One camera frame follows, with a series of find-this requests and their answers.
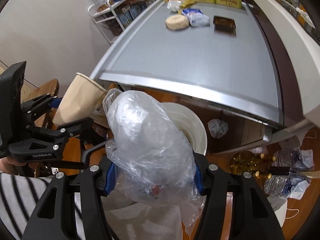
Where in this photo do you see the clear plastic water bottle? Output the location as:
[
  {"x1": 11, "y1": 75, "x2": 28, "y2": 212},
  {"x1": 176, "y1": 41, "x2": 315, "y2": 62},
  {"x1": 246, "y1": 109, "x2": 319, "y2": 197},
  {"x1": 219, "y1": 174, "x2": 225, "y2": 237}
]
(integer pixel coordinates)
[
  {"x1": 264, "y1": 175, "x2": 300, "y2": 198},
  {"x1": 271, "y1": 148, "x2": 300, "y2": 167}
]

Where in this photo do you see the blue and white wrapper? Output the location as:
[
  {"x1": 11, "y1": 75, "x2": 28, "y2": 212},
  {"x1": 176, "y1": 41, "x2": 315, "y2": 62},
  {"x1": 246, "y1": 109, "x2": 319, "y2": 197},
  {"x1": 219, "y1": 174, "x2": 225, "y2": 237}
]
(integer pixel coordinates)
[{"x1": 181, "y1": 8, "x2": 210, "y2": 27}]

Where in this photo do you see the wooden stool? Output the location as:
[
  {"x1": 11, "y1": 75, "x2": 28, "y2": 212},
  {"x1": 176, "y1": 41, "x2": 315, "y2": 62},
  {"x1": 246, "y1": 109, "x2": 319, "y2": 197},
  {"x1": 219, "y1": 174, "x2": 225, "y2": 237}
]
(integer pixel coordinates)
[{"x1": 35, "y1": 79, "x2": 60, "y2": 98}]

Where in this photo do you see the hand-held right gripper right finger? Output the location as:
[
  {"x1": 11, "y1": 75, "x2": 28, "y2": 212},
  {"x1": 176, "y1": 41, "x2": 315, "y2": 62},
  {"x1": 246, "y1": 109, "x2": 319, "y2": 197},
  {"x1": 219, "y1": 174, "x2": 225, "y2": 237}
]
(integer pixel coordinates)
[{"x1": 192, "y1": 152, "x2": 285, "y2": 240}]

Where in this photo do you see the white paper bag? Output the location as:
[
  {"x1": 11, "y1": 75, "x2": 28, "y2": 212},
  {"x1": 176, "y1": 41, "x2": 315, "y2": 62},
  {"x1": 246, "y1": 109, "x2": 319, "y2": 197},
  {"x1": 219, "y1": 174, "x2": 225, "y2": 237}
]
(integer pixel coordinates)
[{"x1": 269, "y1": 196, "x2": 299, "y2": 227}]

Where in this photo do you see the clear plastic bag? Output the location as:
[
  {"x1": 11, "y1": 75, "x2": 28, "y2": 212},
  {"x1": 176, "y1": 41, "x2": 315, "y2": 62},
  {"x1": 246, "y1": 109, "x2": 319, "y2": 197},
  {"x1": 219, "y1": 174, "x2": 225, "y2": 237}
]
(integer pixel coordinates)
[{"x1": 102, "y1": 89, "x2": 208, "y2": 237}]

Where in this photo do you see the black plastic tray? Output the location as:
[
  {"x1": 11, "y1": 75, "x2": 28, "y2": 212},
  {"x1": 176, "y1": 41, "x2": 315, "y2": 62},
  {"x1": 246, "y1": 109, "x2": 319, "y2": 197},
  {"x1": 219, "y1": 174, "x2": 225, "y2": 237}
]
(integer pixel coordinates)
[{"x1": 213, "y1": 16, "x2": 237, "y2": 36}]

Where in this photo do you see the person's left forearm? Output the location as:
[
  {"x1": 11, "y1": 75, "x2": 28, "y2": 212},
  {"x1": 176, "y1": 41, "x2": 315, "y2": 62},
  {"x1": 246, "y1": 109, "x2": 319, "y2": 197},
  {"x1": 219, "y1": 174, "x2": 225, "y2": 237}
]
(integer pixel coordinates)
[{"x1": 0, "y1": 156, "x2": 85, "y2": 240}]

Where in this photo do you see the brown printed paper bag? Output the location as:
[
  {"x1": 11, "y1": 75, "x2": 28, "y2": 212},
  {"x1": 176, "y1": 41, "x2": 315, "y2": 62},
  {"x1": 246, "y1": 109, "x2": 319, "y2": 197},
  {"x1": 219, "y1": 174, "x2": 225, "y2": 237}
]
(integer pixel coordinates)
[{"x1": 91, "y1": 105, "x2": 110, "y2": 128}]

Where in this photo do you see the small brown paper cup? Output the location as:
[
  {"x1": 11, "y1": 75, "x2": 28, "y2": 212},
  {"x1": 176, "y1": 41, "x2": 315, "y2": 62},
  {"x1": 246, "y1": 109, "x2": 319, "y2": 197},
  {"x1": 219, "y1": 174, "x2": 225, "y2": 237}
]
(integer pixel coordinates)
[{"x1": 53, "y1": 72, "x2": 107, "y2": 128}]

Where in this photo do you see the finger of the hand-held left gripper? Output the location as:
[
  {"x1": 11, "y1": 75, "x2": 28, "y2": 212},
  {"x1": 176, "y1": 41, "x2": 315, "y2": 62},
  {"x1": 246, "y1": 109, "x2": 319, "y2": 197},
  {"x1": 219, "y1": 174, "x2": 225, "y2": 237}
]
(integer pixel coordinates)
[
  {"x1": 32, "y1": 117, "x2": 94, "y2": 145},
  {"x1": 21, "y1": 94, "x2": 62, "y2": 113}
]

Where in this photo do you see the row of blue cartons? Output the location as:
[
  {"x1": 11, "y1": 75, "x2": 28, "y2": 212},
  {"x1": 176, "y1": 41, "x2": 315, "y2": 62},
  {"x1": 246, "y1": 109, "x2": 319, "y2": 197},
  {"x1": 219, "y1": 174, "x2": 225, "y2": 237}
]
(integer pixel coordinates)
[{"x1": 117, "y1": 2, "x2": 148, "y2": 23}]

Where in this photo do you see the white wire rack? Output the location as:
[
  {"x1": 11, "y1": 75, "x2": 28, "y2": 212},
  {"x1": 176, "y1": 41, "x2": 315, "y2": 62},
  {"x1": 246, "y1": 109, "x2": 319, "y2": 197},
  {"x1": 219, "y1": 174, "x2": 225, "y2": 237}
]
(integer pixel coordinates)
[{"x1": 87, "y1": 0, "x2": 160, "y2": 45}]

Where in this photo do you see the grey metal frame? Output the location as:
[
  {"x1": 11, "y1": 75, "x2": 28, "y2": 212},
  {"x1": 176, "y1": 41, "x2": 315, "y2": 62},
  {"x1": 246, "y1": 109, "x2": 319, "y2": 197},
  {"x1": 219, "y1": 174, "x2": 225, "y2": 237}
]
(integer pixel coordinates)
[{"x1": 80, "y1": 140, "x2": 110, "y2": 170}]

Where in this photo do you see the round beige wrapped bun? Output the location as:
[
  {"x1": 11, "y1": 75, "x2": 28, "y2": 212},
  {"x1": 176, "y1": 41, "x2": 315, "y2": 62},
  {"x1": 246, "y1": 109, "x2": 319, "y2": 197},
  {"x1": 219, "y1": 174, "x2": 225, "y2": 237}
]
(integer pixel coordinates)
[{"x1": 165, "y1": 14, "x2": 189, "y2": 32}]

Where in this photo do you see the white round bin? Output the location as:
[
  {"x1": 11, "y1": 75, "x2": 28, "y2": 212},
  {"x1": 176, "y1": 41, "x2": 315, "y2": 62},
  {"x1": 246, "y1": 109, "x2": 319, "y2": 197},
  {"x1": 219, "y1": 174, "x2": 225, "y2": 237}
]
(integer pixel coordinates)
[{"x1": 160, "y1": 102, "x2": 208, "y2": 157}]

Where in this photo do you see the crumpled white wrapper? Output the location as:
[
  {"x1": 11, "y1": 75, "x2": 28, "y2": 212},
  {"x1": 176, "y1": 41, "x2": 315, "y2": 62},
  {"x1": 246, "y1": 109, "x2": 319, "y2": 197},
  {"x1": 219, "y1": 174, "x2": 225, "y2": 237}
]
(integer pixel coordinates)
[{"x1": 167, "y1": 0, "x2": 182, "y2": 12}]

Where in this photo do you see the crumpled white plastic bag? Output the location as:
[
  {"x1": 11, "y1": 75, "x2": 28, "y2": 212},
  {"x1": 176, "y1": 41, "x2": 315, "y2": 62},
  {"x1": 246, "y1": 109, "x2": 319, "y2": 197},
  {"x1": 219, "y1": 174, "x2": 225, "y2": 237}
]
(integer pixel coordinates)
[{"x1": 207, "y1": 119, "x2": 229, "y2": 138}]

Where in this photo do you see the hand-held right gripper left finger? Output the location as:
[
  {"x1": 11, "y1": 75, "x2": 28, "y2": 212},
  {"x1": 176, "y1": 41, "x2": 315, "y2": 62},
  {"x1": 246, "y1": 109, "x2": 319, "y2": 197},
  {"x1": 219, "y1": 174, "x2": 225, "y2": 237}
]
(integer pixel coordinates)
[{"x1": 21, "y1": 164, "x2": 119, "y2": 240}]

